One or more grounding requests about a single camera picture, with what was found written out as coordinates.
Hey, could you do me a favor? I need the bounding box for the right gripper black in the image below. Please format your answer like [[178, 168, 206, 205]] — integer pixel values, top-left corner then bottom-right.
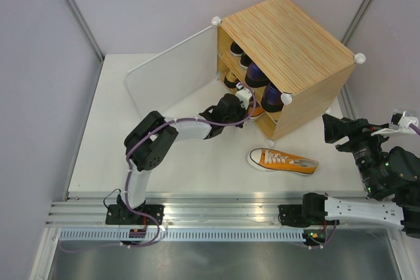
[[320, 112, 390, 194]]

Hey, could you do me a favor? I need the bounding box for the orange canvas sneaker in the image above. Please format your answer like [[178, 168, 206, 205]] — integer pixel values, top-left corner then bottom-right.
[[247, 104, 265, 121], [247, 148, 318, 176]]

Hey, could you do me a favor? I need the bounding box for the gold heeled shoe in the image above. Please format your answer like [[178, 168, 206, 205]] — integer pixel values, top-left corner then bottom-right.
[[223, 70, 240, 90]]

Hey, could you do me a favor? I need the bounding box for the purple loafer shoe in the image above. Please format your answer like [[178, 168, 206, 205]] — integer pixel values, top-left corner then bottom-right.
[[245, 62, 270, 88], [261, 83, 284, 113]]

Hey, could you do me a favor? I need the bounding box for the black canvas sneaker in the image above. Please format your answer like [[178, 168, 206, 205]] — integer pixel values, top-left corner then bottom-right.
[[229, 41, 243, 57], [240, 53, 252, 70]]

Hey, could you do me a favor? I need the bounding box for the wooden two-shelf shoe cabinet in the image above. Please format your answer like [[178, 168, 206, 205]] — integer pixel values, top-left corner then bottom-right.
[[211, 0, 366, 142]]

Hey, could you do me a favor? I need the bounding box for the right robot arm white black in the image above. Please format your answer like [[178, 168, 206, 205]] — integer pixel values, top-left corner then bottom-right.
[[299, 112, 419, 238]]

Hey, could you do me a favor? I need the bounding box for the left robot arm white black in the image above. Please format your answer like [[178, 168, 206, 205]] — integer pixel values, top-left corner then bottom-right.
[[116, 88, 257, 224]]

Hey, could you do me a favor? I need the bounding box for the white translucent cabinet door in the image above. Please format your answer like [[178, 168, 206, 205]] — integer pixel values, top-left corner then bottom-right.
[[124, 26, 217, 117]]

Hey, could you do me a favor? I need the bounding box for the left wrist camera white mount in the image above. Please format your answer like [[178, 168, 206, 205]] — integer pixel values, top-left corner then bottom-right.
[[235, 83, 255, 110]]

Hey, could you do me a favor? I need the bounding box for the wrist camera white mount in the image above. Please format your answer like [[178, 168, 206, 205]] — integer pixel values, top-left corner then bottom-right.
[[235, 83, 255, 110], [371, 109, 419, 137]]

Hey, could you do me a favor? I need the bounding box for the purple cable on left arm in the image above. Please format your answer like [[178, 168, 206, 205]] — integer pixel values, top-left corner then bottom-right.
[[125, 86, 259, 248]]

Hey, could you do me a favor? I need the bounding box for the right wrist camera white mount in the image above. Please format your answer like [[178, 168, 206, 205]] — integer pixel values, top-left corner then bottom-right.
[[371, 109, 419, 137]]

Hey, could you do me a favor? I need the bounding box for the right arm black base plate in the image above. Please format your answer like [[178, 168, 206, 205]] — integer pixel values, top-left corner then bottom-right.
[[278, 205, 310, 228]]

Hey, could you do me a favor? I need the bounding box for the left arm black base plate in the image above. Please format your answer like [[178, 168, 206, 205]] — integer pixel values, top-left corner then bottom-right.
[[104, 203, 165, 227]]

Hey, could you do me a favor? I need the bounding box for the white slotted cable duct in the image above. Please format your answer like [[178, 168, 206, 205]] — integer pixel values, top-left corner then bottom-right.
[[59, 228, 305, 243]]

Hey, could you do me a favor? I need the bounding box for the aluminium rail frame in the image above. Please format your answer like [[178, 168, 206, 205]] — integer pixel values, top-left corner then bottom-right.
[[45, 199, 404, 228]]

